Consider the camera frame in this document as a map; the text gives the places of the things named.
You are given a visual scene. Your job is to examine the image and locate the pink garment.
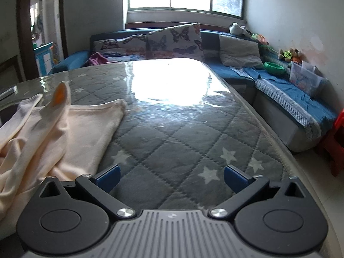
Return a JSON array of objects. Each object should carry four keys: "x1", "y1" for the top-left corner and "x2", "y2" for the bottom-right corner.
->
[{"x1": 84, "y1": 52, "x2": 111, "y2": 67}]

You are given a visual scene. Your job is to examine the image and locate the clear plastic storage box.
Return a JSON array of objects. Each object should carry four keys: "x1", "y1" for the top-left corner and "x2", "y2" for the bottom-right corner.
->
[{"x1": 289, "y1": 60, "x2": 327, "y2": 97}]

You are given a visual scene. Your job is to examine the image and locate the green orange toy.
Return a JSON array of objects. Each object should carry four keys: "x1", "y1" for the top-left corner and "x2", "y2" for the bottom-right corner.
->
[{"x1": 251, "y1": 34, "x2": 270, "y2": 46}]

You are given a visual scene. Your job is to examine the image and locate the light blue printed blanket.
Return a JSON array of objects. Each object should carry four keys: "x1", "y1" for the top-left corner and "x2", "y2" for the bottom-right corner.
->
[{"x1": 102, "y1": 54, "x2": 147, "y2": 63}]

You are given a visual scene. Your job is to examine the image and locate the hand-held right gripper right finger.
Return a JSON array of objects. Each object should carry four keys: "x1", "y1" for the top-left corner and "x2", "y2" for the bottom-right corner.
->
[{"x1": 210, "y1": 164, "x2": 305, "y2": 219}]

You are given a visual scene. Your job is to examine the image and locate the cream knit garment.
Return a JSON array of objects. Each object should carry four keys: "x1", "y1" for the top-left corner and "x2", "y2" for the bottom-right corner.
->
[{"x1": 0, "y1": 81, "x2": 127, "y2": 232}]

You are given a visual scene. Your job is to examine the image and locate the large butterfly print cushion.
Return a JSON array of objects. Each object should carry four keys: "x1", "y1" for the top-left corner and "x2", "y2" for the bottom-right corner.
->
[{"x1": 147, "y1": 23, "x2": 205, "y2": 61}]

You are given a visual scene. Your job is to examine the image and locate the grey cushion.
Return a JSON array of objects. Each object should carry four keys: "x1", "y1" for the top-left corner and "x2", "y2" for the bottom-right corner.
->
[{"x1": 218, "y1": 34, "x2": 265, "y2": 69}]

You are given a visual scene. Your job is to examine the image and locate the brown plush toy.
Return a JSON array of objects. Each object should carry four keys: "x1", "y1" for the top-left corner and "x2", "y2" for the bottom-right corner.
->
[{"x1": 278, "y1": 48, "x2": 305, "y2": 63}]

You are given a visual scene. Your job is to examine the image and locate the blue sofa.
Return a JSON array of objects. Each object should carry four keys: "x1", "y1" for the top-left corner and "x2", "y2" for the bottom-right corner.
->
[{"x1": 48, "y1": 28, "x2": 338, "y2": 152}]

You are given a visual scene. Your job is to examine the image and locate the blue white box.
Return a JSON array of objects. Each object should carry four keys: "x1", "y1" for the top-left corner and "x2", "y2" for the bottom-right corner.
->
[{"x1": 34, "y1": 42, "x2": 57, "y2": 76}]

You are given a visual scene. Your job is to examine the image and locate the dark wooden door frame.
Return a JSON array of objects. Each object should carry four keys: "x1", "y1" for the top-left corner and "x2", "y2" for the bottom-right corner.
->
[{"x1": 17, "y1": 0, "x2": 68, "y2": 81}]

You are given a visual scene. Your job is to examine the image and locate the small butterfly print cushion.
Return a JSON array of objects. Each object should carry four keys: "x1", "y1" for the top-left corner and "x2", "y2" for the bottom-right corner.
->
[{"x1": 93, "y1": 34, "x2": 149, "y2": 58}]

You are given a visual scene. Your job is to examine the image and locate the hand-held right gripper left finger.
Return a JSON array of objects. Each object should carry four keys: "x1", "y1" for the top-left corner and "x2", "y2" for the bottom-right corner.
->
[{"x1": 39, "y1": 164, "x2": 135, "y2": 219}]

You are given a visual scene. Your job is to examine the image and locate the green bowl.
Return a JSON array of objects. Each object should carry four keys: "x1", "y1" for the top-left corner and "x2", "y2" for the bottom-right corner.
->
[{"x1": 263, "y1": 62, "x2": 287, "y2": 76}]

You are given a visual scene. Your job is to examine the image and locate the white plush toy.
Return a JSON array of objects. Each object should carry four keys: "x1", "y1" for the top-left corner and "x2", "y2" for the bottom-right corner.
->
[{"x1": 229, "y1": 23, "x2": 252, "y2": 38}]

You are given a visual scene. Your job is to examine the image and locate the red plastic stool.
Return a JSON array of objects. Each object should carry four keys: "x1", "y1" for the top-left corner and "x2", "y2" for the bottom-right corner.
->
[{"x1": 316, "y1": 109, "x2": 344, "y2": 178}]

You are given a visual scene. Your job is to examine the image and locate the blue patterned sofa cover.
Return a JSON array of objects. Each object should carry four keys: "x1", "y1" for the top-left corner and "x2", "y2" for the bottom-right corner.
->
[{"x1": 243, "y1": 66, "x2": 338, "y2": 140}]

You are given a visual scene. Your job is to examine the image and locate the dark wooden cabinet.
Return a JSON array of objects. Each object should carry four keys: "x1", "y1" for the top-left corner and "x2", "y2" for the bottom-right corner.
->
[{"x1": 0, "y1": 55, "x2": 20, "y2": 85}]

